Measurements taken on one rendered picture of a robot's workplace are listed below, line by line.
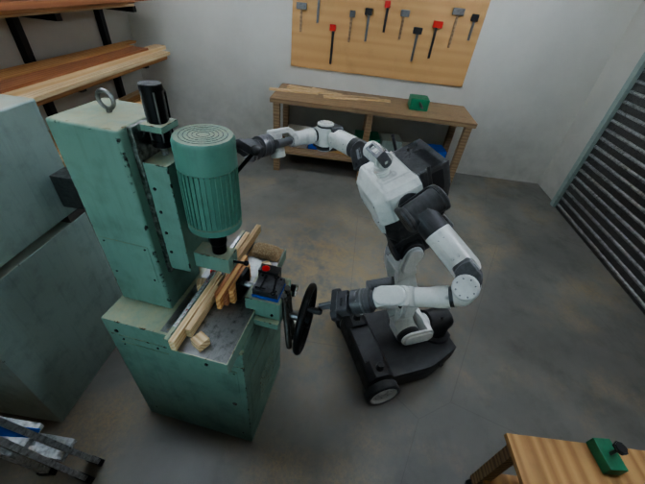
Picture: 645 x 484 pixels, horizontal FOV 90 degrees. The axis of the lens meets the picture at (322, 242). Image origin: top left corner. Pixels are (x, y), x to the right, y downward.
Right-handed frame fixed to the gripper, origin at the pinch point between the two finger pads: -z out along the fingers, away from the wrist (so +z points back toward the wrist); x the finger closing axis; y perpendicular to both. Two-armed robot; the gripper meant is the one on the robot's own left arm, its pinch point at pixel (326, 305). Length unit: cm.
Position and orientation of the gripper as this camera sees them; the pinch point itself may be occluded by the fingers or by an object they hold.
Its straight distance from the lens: 122.9
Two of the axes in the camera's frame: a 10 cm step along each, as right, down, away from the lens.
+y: -4.6, -5.8, -6.8
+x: 1.0, -7.9, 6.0
